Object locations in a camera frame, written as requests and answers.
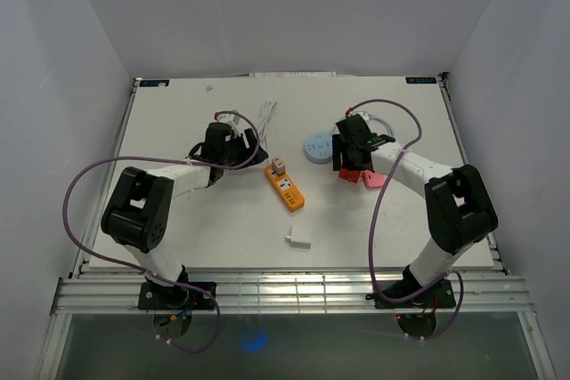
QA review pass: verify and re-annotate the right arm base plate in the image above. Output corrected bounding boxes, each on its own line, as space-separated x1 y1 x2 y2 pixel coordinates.
365 267 457 309

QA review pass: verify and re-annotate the white charger adapter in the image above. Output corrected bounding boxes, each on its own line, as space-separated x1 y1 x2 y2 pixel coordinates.
284 224 313 249

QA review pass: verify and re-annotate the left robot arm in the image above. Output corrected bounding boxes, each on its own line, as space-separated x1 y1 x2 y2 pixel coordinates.
101 120 268 309

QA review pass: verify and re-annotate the orange power strip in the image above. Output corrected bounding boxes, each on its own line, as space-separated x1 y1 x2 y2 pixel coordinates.
265 164 305 213

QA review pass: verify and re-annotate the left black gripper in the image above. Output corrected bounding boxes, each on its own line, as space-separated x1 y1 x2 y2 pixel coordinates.
220 128 268 170

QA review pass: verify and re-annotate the white power strip cable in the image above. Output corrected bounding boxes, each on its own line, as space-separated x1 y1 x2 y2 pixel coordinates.
256 101 279 145

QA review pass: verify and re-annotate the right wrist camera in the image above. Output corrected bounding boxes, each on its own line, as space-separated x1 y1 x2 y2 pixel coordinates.
345 108 370 122

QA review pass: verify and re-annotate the black corner label left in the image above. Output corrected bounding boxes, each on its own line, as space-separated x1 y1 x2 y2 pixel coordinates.
138 79 170 87

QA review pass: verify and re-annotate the light blue round socket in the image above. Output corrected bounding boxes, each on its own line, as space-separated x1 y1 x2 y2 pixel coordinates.
303 132 333 165

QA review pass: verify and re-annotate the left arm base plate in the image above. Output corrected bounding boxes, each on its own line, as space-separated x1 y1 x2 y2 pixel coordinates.
137 281 215 311

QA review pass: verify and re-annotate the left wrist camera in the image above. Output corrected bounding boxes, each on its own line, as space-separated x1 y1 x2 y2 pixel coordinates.
215 110 240 134

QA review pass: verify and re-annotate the red cube socket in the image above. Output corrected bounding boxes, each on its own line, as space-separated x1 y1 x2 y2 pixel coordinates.
338 168 362 183

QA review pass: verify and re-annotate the aluminium front rail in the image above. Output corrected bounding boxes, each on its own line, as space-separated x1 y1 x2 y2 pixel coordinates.
52 272 534 315

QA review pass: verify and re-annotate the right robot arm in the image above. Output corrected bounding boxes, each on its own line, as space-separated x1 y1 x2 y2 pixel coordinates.
332 114 498 306

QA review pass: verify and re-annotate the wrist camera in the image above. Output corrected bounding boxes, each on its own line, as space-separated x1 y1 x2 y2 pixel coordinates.
215 110 240 134
345 108 370 122

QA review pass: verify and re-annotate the light blue socket cable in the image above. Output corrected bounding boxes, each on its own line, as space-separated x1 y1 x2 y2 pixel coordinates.
367 113 395 137

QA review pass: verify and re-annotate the pink flat plug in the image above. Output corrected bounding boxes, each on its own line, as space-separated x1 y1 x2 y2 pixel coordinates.
362 171 386 190

